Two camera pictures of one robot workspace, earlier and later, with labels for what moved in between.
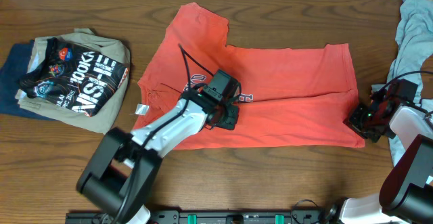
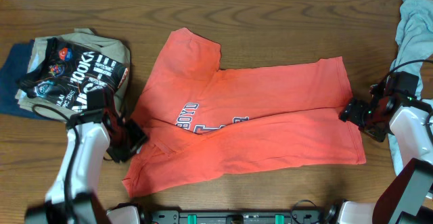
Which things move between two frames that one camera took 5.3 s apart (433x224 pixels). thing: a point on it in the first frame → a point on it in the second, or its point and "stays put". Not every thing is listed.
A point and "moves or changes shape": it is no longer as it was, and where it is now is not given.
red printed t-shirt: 295,98 moves or changes shape
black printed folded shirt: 78,80 stays put
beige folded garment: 78,80 stays put
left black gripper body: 229,119 → 134,137
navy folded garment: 14,65 stays put
